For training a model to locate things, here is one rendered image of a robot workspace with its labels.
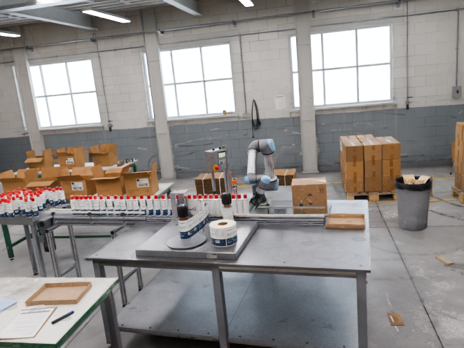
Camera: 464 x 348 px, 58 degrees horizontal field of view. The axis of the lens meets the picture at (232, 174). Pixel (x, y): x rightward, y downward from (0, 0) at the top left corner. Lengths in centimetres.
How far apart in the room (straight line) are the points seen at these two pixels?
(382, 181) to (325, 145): 240
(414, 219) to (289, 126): 410
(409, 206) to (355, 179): 145
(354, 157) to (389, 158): 52
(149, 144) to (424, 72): 595
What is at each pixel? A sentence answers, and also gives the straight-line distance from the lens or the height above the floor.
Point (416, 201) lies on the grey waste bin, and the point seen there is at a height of 40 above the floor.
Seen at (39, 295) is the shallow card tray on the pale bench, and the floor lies 80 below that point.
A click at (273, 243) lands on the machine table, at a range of 325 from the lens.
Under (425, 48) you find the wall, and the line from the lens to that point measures 920.
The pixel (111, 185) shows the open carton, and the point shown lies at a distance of 548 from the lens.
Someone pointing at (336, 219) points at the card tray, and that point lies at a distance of 369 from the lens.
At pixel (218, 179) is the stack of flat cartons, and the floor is 29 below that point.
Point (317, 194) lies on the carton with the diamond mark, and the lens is 374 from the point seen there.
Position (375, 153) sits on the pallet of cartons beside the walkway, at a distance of 689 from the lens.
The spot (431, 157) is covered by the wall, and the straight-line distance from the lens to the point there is 942.
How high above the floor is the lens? 206
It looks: 13 degrees down
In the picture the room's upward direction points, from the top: 5 degrees counter-clockwise
